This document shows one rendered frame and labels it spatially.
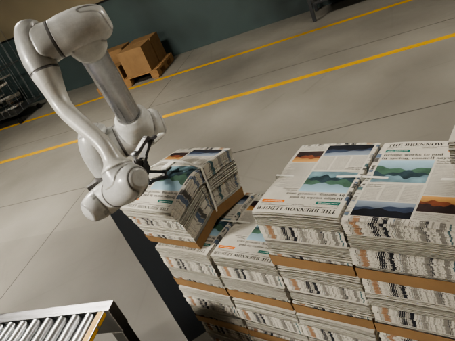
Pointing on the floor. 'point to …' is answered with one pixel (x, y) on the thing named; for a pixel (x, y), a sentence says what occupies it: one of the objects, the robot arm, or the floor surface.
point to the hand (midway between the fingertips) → (166, 149)
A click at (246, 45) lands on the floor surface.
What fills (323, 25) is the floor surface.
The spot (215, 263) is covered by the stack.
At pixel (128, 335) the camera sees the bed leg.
